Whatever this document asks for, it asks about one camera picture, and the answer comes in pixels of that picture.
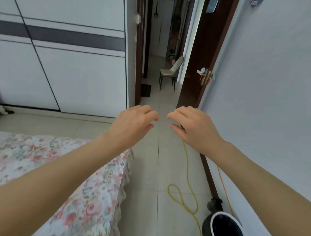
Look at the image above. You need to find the person's left hand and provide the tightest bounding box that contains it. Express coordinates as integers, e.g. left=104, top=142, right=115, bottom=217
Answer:
left=107, top=105, right=160, bottom=155

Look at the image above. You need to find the person's right hand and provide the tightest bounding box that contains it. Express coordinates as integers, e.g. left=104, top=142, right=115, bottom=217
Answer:
left=167, top=106, right=228, bottom=159

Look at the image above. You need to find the person's right forearm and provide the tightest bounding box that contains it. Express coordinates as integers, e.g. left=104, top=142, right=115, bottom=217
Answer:
left=206, top=142, right=311, bottom=236

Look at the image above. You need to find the person's left forearm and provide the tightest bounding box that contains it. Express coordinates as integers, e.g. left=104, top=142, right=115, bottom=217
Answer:
left=0, top=132, right=127, bottom=236

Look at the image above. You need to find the black doormat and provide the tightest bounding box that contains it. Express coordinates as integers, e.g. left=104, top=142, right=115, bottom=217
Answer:
left=140, top=84, right=152, bottom=98

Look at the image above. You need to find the beige chair with black legs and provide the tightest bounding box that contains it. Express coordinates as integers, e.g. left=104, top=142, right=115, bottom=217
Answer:
left=159, top=56, right=184, bottom=93

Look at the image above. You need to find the dark brown baseboard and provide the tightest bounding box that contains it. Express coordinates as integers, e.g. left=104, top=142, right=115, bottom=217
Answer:
left=199, top=153, right=221, bottom=200

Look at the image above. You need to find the dark brown wooden door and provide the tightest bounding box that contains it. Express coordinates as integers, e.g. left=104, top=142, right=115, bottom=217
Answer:
left=176, top=0, right=240, bottom=109

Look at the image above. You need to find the tall cluttered storage rack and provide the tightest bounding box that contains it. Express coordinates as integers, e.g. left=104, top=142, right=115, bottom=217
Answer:
left=166, top=0, right=183, bottom=65

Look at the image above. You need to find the white wardrobe with grey stripe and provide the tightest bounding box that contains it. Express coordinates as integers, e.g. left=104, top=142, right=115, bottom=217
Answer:
left=0, top=0, right=129, bottom=118

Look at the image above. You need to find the black and white round appliance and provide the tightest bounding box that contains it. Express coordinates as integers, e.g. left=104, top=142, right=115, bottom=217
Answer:
left=202, top=198, right=245, bottom=236

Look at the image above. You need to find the blue poster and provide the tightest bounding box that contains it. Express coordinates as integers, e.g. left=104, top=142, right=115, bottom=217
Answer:
left=205, top=0, right=219, bottom=13

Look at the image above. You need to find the grey white slipper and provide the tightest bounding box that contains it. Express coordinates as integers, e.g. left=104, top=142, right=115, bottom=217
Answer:
left=0, top=104, right=15, bottom=115

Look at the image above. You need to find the brass door handle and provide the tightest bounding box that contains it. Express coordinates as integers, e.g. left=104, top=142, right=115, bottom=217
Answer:
left=196, top=68, right=216, bottom=86

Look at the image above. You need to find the yellow cable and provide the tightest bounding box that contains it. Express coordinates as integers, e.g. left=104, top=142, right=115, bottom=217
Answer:
left=167, top=124, right=203, bottom=236

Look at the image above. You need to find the dark brown door frame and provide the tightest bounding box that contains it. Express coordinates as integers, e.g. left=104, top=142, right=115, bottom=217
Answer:
left=135, top=0, right=148, bottom=106

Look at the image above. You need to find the white door frame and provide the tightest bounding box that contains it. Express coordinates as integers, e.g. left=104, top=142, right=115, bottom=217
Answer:
left=177, top=0, right=206, bottom=83

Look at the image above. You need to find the orange cable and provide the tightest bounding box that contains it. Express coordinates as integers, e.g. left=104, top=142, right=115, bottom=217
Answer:
left=217, top=166, right=235, bottom=217

